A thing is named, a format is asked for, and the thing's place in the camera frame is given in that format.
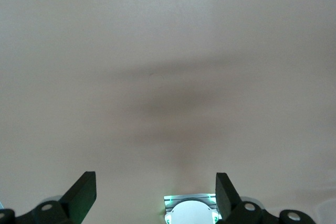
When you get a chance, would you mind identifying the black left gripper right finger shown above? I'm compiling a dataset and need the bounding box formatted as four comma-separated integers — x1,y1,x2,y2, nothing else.
215,173,316,224

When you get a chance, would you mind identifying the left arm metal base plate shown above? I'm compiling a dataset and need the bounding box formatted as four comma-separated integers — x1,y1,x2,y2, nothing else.
163,193,224,221

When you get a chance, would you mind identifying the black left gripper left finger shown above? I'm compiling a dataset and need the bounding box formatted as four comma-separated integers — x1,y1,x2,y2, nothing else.
0,171,97,224

